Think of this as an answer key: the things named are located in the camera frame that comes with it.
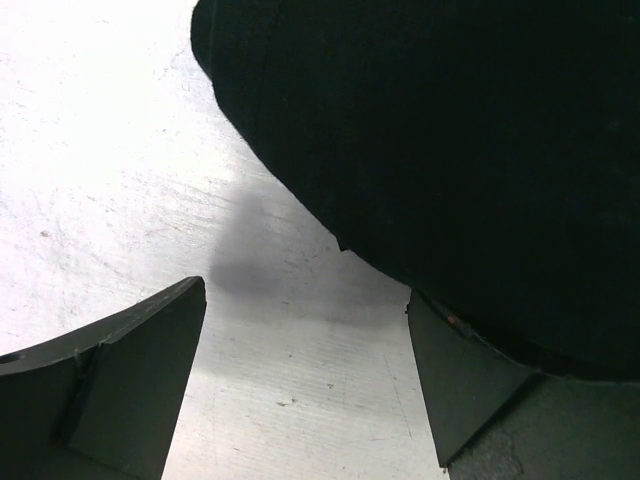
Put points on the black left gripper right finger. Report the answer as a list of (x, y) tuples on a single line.
[(492, 418)]

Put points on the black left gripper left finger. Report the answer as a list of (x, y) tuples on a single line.
[(102, 401)]

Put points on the black t shirt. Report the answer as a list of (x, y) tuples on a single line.
[(483, 153)]

